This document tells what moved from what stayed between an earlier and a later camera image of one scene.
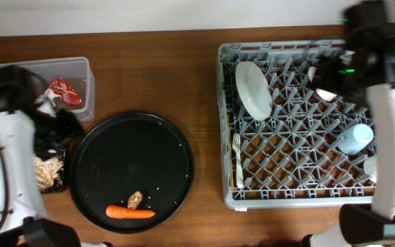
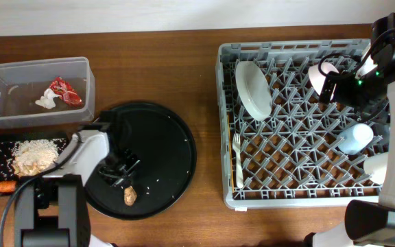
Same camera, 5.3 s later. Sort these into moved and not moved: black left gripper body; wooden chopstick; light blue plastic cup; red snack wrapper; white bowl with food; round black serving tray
Moved: round black serving tray; black left gripper body
Not moved: red snack wrapper; white bowl with food; wooden chopstick; light blue plastic cup
